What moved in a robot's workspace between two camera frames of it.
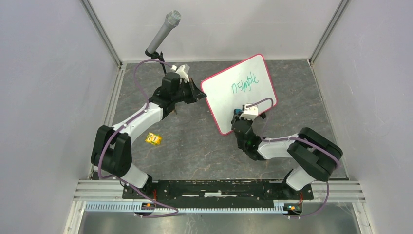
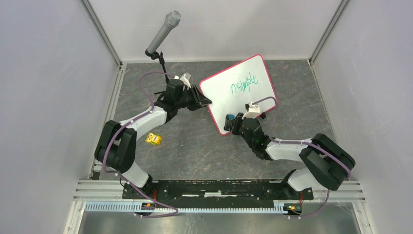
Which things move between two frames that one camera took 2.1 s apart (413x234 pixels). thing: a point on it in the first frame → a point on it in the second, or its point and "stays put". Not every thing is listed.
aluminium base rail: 338,191 stays put
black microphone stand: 155,55 stays put
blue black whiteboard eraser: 237,111 → 230,117
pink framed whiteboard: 247,82 stays put
